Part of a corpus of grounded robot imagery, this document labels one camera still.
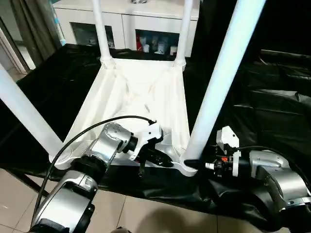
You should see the white plastic table top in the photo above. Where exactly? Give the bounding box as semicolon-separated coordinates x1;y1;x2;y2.
48;57;199;178

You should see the black work mat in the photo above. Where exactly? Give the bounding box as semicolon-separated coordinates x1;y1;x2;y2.
0;42;311;231

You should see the white glass-door cabinet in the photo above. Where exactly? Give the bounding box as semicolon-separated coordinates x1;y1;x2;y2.
52;0;200;58

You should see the black cabinet with gold label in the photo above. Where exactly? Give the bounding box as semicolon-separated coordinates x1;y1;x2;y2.
191;0;311;56

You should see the grey curtain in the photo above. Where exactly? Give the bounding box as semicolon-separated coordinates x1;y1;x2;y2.
11;0;61;63

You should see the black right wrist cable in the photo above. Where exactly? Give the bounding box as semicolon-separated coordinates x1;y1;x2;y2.
234;145;311;192

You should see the white sliding door frame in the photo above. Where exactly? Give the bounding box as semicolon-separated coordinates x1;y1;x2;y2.
0;17;32;73

